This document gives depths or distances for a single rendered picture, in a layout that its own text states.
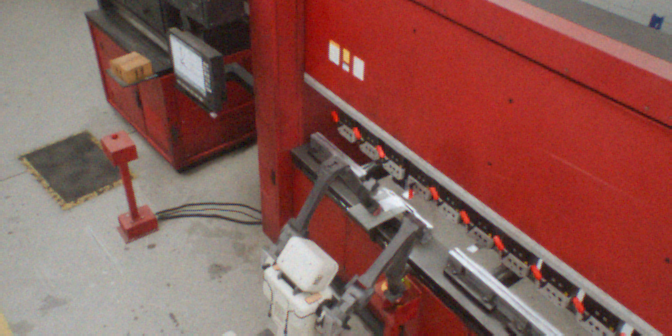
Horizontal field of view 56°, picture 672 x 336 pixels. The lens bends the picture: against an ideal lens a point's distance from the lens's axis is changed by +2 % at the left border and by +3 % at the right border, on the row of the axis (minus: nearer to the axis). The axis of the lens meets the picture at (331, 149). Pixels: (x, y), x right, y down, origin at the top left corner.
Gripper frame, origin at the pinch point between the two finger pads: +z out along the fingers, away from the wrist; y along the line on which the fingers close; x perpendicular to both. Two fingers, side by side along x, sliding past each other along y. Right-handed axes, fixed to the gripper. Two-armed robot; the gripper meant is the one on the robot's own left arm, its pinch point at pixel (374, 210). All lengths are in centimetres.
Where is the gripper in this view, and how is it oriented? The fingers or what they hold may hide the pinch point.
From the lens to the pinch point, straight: 329.5
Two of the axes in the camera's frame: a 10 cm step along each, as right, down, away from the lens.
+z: 3.9, 5.0, 7.7
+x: -7.0, 7.0, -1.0
